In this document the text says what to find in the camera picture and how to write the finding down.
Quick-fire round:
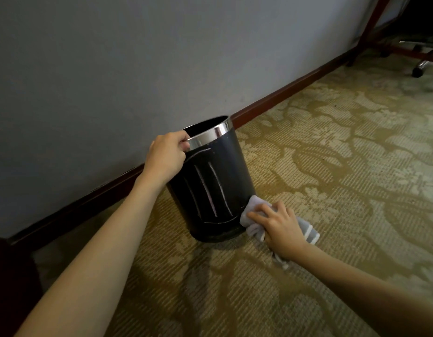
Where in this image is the person's right hand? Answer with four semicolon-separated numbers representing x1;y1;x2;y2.
246;201;314;262

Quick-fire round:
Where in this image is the person's left hand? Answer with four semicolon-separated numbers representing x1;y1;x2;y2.
141;130;192;186

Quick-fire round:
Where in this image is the grey cleaning cloth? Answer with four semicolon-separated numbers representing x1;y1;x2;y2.
239;194;321;271

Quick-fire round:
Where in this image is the black waste bin chrome rim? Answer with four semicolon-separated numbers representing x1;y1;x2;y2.
166;115;256;242

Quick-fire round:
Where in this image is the person's left forearm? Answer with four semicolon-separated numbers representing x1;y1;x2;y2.
14;173;161;337

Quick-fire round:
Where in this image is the person's right forearm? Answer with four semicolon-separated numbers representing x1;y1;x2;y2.
295;243;433;337

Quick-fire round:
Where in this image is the dark wooden baseboard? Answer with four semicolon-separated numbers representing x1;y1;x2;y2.
7;47;361;248

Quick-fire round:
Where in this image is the dark red wooden cabinet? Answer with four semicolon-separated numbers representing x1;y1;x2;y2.
0;234;43;337

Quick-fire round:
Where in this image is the office chair wheeled base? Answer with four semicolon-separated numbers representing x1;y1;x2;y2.
379;37;433;79

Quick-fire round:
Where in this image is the dark red wooden desk frame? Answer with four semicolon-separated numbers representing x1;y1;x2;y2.
346;0;433;94

